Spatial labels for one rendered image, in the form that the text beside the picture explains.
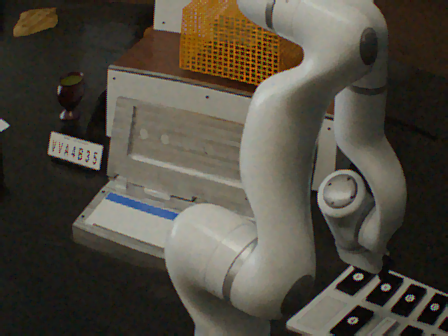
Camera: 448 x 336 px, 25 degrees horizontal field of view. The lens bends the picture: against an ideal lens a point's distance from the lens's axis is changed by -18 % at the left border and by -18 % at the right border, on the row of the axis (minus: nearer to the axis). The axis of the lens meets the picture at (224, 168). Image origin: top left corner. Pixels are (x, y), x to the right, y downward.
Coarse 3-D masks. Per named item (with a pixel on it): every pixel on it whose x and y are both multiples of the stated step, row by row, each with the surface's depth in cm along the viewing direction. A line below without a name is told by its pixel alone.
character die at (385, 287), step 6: (390, 276) 220; (396, 276) 219; (384, 282) 218; (390, 282) 218; (396, 282) 217; (402, 282) 219; (378, 288) 217; (384, 288) 216; (390, 288) 216; (396, 288) 216; (372, 294) 215; (378, 294) 215; (384, 294) 215; (390, 294) 214; (366, 300) 214; (372, 300) 213; (378, 300) 213; (384, 300) 212
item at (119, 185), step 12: (120, 180) 245; (108, 192) 244; (120, 192) 244; (132, 192) 244; (96, 204) 239; (156, 204) 241; (168, 204) 241; (180, 204) 241; (192, 204) 240; (84, 216) 235; (72, 228) 233; (84, 228) 232; (96, 240) 231; (108, 240) 230; (120, 240) 229; (132, 252) 228; (144, 252) 227; (156, 252) 227; (156, 264) 227
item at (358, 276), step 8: (352, 272) 222; (360, 272) 222; (368, 272) 221; (344, 280) 220; (352, 280) 219; (360, 280) 219; (368, 280) 220; (336, 288) 219; (344, 288) 217; (352, 288) 217; (360, 288) 218
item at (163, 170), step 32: (128, 128) 240; (160, 128) 239; (192, 128) 236; (224, 128) 233; (128, 160) 242; (160, 160) 240; (192, 160) 238; (224, 160) 235; (160, 192) 241; (192, 192) 238; (224, 192) 236; (256, 224) 235
